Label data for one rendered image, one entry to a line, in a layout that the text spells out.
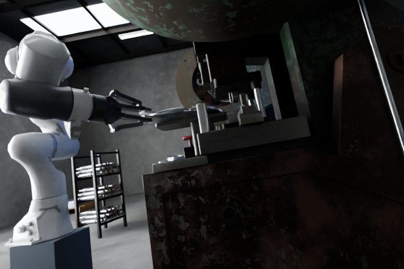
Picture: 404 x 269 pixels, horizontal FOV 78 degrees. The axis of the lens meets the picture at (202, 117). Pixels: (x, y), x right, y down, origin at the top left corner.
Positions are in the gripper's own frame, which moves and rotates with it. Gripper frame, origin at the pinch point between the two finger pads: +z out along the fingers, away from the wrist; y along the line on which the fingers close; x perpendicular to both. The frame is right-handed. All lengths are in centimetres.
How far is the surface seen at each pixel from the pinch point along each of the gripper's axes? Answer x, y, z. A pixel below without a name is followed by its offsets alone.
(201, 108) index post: -18.5, -2.0, 4.3
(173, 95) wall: 488, 235, 452
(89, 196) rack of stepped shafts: 230, -31, 80
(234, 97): -17.2, 5.2, 23.9
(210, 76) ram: -14.6, 12.1, 15.1
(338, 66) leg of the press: -51, 4, 23
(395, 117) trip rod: -60, -12, 26
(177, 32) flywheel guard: -25.5, 14.0, -9.6
